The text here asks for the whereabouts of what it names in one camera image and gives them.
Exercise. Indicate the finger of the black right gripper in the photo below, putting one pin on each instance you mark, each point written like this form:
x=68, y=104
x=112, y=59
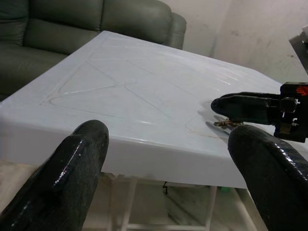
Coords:
x=250, y=95
x=240, y=109

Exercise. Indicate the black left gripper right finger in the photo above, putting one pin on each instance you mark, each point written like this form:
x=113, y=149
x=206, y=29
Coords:
x=276, y=180

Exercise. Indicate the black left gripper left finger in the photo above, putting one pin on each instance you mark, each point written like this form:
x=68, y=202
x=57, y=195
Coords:
x=60, y=180

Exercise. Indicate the small brass key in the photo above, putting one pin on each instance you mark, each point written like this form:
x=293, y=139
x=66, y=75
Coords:
x=223, y=123

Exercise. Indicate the white plastic table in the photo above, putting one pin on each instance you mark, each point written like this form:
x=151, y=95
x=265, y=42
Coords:
x=144, y=96

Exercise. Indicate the dark green leather sofa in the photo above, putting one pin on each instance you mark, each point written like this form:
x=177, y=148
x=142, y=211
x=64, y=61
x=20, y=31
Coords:
x=72, y=24

